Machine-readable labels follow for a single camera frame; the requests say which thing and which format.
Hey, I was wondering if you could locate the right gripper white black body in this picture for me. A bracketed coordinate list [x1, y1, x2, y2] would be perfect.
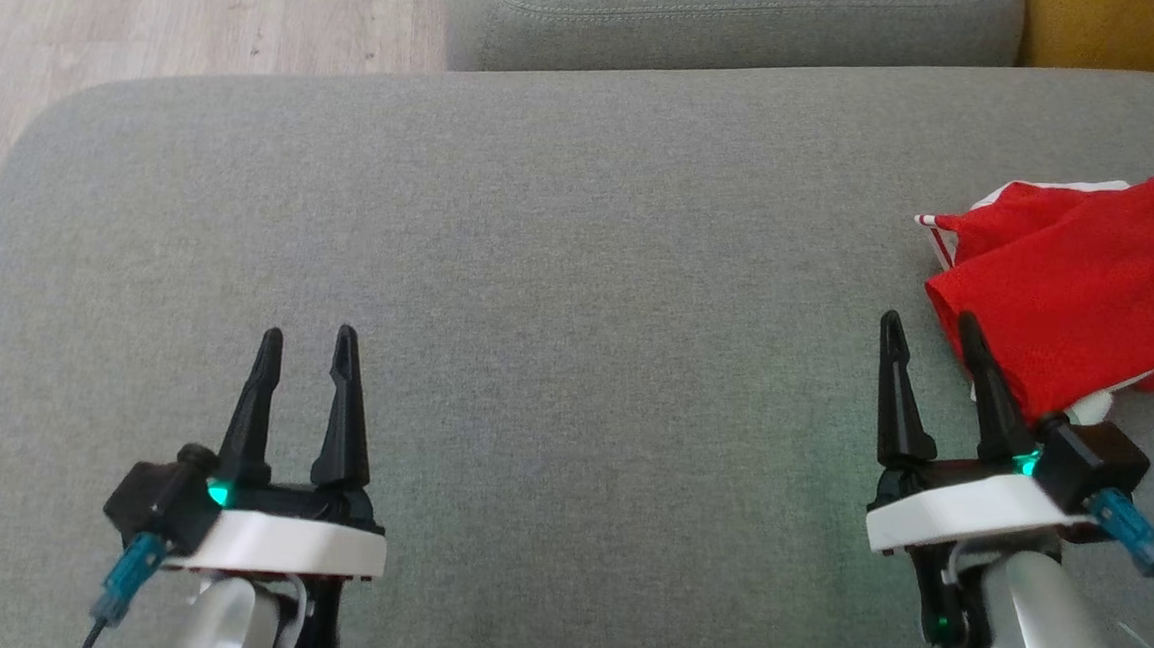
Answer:
[864, 447, 1107, 569]

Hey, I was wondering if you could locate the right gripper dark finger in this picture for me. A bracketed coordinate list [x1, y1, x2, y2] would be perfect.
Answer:
[947, 310, 1045, 469]
[871, 310, 947, 474]

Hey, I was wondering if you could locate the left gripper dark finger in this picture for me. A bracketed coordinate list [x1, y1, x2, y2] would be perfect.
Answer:
[309, 323, 380, 493]
[216, 325, 285, 492]

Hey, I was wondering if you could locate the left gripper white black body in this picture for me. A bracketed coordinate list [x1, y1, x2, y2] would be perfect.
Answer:
[161, 474, 392, 586]

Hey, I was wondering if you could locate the red garment striped white trim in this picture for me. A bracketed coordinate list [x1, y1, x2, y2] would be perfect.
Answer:
[902, 163, 1154, 432]

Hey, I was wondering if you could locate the grey sofa seat cushion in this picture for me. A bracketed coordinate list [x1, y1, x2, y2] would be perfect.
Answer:
[0, 3, 1154, 648]

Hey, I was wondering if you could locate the yellow background panel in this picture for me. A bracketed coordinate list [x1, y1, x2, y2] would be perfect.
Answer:
[1017, 0, 1154, 78]

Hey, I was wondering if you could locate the grey sofa back cushion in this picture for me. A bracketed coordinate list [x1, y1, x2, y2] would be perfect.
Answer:
[439, 0, 1027, 106]

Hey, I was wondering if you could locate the left black cable teal plug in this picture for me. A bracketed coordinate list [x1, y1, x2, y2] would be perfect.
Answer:
[79, 529, 170, 648]

